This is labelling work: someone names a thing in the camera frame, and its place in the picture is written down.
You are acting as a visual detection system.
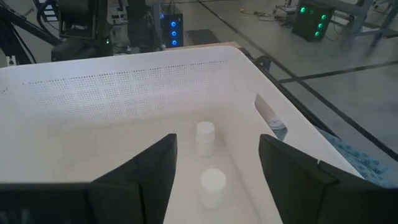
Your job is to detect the white plastic pill bottle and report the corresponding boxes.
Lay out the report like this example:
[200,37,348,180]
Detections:
[195,121,216,158]

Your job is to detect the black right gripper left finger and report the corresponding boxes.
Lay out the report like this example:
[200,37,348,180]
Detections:
[89,133,178,224]

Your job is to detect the white perforated plastic basket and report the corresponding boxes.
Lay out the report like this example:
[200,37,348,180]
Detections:
[0,45,364,224]

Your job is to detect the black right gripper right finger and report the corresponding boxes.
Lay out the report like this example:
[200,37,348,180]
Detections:
[257,133,398,224]

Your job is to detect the computer tower with green lights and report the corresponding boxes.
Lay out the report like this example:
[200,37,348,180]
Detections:
[292,1,335,43]

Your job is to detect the white small block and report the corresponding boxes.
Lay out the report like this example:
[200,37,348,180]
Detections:
[198,168,227,210]

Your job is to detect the blue patterned cloth gown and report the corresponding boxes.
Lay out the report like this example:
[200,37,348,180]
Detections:
[269,116,398,189]

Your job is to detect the black frame clamp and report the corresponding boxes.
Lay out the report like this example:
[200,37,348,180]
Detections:
[254,55,272,73]

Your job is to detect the grey metal desk frame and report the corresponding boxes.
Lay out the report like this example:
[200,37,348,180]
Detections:
[340,0,398,52]

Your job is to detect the black floor mat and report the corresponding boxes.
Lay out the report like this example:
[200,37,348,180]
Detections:
[183,29,221,47]

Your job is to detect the computer tower with blue lights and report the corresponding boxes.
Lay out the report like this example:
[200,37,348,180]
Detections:
[161,12,184,49]

